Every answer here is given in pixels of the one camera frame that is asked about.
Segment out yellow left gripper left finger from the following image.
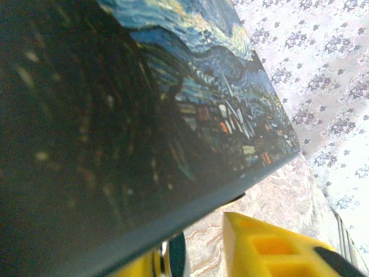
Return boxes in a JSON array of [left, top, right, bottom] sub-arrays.
[[115, 232, 188, 277]]

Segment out starry night painting box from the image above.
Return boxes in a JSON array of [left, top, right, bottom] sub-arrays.
[[0, 0, 301, 277]]

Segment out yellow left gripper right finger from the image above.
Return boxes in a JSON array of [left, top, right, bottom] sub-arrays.
[[223, 212, 367, 277]]

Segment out aluminium side frame rail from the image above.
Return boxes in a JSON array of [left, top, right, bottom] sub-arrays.
[[331, 209, 369, 272]]

